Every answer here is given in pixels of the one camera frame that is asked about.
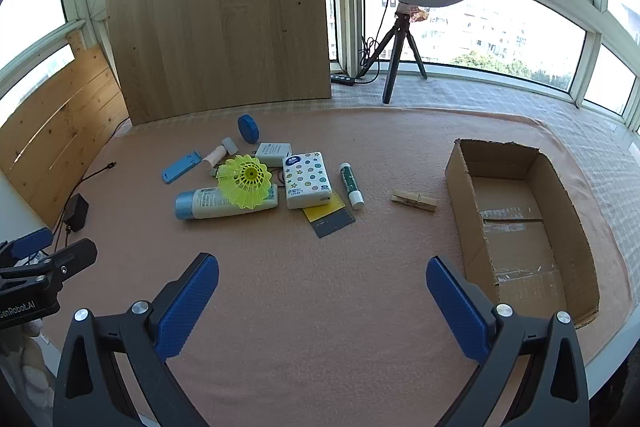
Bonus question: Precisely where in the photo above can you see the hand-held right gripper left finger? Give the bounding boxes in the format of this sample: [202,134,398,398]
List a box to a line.
[52,252,221,427]

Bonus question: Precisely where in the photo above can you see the black ring light cable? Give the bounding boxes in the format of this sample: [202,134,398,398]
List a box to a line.
[357,0,401,84]

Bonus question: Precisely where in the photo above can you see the patterned tissue pack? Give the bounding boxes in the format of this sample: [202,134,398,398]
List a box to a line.
[282,151,333,210]

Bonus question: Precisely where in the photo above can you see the pink tube with grey cap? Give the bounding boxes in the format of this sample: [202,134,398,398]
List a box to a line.
[202,137,240,168]

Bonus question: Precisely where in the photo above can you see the black power adapter with cable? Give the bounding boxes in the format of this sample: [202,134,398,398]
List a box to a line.
[47,162,118,258]

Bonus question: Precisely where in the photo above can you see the white bottle with blue cap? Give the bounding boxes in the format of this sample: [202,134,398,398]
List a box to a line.
[174,184,279,221]

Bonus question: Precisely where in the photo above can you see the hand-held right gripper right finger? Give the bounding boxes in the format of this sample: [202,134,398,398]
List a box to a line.
[426,255,591,427]

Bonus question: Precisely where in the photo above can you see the person's left hand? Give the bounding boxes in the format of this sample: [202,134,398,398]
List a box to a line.
[0,319,55,427]

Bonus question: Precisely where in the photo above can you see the light oak wooden board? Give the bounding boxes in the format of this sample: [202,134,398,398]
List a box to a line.
[104,0,333,126]

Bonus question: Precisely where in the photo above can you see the cardboard box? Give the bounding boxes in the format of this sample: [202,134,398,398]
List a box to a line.
[445,138,601,327]

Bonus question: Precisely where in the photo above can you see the pink blanket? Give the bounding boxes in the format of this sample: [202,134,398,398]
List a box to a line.
[40,107,630,423]

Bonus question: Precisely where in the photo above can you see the green and white glue stick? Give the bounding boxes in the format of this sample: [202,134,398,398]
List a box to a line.
[339,162,366,210]

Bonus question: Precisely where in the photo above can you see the blue plastic phone stand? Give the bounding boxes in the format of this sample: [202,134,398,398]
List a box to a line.
[161,149,205,184]

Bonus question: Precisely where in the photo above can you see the blue round disc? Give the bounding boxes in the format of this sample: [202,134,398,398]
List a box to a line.
[237,114,258,144]

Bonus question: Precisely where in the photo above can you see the yellow and grey card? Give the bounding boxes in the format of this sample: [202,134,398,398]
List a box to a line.
[301,194,357,239]

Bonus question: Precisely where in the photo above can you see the yellow plastic shuttlecock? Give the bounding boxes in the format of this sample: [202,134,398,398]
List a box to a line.
[216,153,273,209]

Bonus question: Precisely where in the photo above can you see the checked grey mat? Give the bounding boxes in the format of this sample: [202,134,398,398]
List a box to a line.
[330,74,640,268]

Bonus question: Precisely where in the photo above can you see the small white box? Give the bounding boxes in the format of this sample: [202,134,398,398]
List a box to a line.
[256,142,293,168]

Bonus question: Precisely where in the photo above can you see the pine plank panel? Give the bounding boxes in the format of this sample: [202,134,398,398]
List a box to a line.
[0,29,132,228]

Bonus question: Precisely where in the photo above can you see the wooden clothespin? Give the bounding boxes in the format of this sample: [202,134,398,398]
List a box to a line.
[391,190,438,212]

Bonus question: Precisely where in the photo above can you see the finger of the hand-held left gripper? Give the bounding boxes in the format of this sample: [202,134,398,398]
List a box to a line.
[0,238,98,294]
[0,228,55,265]

